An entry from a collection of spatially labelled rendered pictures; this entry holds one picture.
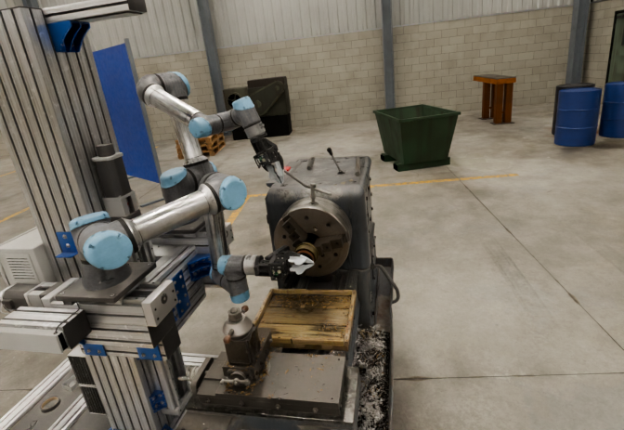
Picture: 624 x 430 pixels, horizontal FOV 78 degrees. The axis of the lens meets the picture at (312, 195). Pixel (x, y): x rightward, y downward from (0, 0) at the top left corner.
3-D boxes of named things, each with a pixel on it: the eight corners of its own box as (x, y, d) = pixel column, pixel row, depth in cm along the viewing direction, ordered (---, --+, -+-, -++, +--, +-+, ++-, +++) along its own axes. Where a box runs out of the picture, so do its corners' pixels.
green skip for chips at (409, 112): (375, 157, 710) (372, 110, 682) (423, 149, 718) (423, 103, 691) (400, 176, 584) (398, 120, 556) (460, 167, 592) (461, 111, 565)
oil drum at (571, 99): (546, 140, 686) (551, 90, 657) (582, 137, 680) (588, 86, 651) (565, 148, 630) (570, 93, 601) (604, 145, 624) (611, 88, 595)
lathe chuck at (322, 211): (279, 262, 174) (279, 196, 163) (349, 269, 168) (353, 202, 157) (274, 272, 166) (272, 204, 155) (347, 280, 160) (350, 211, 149)
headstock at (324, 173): (298, 219, 239) (290, 158, 226) (375, 217, 228) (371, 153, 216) (269, 269, 184) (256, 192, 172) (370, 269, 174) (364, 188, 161)
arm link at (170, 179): (159, 201, 172) (151, 173, 167) (184, 192, 182) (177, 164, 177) (175, 205, 165) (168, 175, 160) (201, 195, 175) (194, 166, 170)
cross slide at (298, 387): (213, 359, 122) (210, 348, 120) (347, 369, 112) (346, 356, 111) (187, 404, 106) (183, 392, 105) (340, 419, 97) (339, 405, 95)
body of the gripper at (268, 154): (258, 170, 151) (244, 142, 148) (266, 164, 159) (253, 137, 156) (275, 163, 149) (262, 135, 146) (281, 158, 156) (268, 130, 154)
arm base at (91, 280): (71, 290, 125) (62, 263, 122) (104, 266, 139) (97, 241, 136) (111, 291, 122) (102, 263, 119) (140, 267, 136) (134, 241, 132)
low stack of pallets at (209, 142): (194, 148, 999) (190, 131, 985) (227, 145, 994) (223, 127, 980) (177, 160, 881) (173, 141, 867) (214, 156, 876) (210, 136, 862)
